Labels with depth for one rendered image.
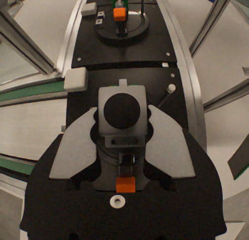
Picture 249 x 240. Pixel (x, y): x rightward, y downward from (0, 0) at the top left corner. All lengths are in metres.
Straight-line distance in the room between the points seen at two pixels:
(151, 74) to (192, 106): 0.11
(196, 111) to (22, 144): 0.45
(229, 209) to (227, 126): 1.65
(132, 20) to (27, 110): 0.38
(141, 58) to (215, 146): 0.33
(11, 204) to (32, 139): 2.01
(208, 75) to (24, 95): 0.57
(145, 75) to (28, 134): 0.34
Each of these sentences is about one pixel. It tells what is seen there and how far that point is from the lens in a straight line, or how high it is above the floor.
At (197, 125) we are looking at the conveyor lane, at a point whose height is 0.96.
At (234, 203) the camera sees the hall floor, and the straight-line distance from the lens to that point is 2.05.
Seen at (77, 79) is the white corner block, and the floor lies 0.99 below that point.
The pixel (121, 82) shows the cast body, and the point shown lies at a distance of 0.17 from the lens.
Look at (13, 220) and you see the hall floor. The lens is 2.59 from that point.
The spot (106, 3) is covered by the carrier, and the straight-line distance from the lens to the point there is 0.48.
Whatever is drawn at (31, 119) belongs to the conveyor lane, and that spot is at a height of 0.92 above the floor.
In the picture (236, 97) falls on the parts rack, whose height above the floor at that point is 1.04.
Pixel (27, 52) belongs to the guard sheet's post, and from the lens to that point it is 0.28.
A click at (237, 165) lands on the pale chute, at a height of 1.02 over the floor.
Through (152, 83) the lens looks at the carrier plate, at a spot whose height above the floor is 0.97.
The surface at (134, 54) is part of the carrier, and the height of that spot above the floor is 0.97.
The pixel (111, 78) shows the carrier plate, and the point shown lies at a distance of 0.26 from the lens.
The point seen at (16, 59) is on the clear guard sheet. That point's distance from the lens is 0.34.
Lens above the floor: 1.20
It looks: 79 degrees down
